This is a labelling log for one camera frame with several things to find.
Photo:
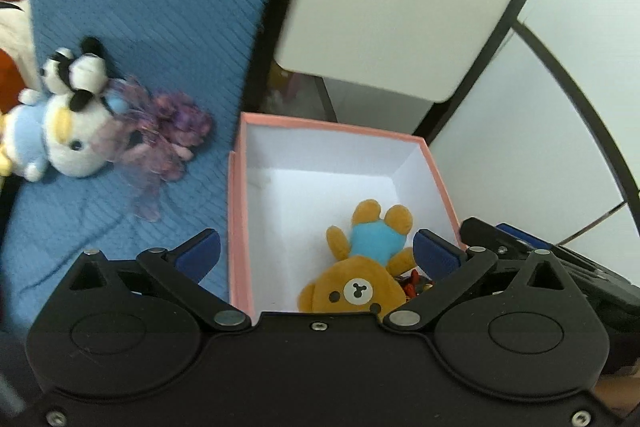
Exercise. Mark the beige plastic storage bin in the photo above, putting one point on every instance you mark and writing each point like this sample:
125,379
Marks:
400,2

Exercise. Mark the small black white plush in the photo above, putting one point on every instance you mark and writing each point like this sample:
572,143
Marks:
80,69

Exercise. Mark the blue ribbed blanket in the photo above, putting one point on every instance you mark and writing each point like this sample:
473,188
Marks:
160,7

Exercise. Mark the black metal frame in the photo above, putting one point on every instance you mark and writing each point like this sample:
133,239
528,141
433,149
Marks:
565,72

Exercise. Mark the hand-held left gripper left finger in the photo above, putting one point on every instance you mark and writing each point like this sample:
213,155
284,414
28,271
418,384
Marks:
199,253

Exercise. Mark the brown bear plush blue shirt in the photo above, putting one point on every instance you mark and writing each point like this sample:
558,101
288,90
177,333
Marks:
357,277

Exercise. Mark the small red toy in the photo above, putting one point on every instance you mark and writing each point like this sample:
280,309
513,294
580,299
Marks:
414,284

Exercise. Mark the orange white plush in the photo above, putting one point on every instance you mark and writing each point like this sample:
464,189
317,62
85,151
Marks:
12,7

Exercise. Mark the white penguin plush blue clothes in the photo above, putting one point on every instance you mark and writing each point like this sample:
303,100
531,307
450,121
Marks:
60,142

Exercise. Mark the pink cardboard box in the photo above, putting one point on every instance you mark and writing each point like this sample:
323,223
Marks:
325,177

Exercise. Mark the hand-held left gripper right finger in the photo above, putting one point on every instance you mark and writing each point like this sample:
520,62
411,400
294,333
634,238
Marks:
436,255

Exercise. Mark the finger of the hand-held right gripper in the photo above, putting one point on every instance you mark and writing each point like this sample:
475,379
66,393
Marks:
487,232

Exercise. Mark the purple fluffy toy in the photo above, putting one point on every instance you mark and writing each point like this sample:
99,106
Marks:
170,132

